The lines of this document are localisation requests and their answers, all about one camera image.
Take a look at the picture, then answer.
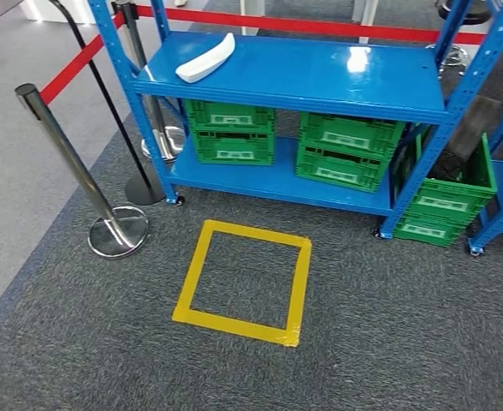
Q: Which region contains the white curved plastic trim part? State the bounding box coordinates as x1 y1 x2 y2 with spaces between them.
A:
175 32 236 85

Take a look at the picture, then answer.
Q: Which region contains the green plastic crate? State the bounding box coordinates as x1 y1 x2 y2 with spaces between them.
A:
390 127 432 200
294 144 389 194
190 130 276 167
182 98 276 135
298 111 407 160
393 215 466 247
405 133 498 226

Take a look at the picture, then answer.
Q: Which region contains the red barrier belt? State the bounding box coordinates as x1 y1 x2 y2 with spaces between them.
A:
39 12 126 106
136 5 503 50

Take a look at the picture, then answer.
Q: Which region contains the grey flat panel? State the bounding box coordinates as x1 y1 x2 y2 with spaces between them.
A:
446 95 503 163

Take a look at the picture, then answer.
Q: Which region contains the black round stool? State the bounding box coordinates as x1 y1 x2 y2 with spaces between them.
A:
426 0 492 78

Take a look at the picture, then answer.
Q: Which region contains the white lit display block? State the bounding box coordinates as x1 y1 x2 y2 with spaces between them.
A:
21 0 96 25

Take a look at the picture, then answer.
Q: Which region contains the black stanchion post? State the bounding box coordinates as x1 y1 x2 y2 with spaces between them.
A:
48 0 167 206

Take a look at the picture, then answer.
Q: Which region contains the black cable bundle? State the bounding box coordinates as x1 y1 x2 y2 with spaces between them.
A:
429 150 466 182

